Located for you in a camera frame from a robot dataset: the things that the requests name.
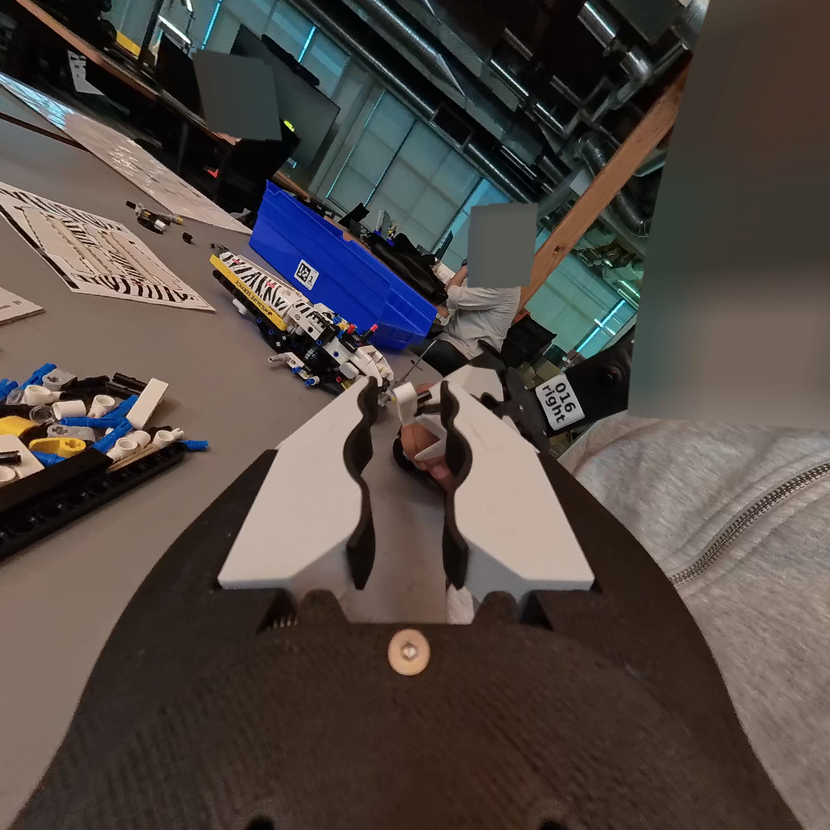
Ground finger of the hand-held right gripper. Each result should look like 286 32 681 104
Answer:
454 364 513 406

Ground grey instruction booklet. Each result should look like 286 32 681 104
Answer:
0 285 46 326

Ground zebra striped lego vehicle model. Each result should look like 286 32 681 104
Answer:
209 249 398 395

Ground blue plastic bin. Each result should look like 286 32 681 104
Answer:
249 180 439 354

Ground black office chair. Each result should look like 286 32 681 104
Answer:
499 318 559 377

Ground person's right hand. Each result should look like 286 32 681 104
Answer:
397 420 458 488

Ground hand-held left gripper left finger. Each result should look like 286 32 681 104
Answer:
218 376 380 612

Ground wooden post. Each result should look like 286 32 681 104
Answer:
519 65 690 315

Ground long black lego beam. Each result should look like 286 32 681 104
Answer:
0 447 189 560

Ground black monitor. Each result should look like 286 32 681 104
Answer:
233 26 341 171

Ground zebra striped sticker sheet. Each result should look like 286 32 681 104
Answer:
0 182 217 313

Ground black bag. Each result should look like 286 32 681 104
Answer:
370 233 450 306

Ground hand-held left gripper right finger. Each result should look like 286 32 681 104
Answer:
440 380 596 609

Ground pile of small lego pieces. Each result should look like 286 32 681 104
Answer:
0 363 210 484

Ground white lego beam black pins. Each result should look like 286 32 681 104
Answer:
392 381 445 429

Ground large white printed sheet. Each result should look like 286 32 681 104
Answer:
61 113 254 236

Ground small lego subassembly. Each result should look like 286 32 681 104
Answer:
126 200 185 233

